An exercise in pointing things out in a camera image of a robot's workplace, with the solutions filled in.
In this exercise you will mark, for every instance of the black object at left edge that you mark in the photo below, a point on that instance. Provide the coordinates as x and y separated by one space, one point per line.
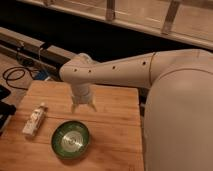
5 109

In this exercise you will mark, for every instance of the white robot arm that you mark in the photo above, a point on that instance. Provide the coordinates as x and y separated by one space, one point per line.
178 119

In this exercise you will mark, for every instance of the grey baseboard rail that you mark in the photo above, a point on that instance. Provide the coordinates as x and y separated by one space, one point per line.
36 49

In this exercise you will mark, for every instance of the green ceramic bowl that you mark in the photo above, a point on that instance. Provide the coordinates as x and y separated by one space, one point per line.
70 140

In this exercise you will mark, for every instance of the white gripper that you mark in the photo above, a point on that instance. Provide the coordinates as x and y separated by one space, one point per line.
82 94

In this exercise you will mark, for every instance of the small white bottle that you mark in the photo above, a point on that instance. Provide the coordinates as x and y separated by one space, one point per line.
34 121

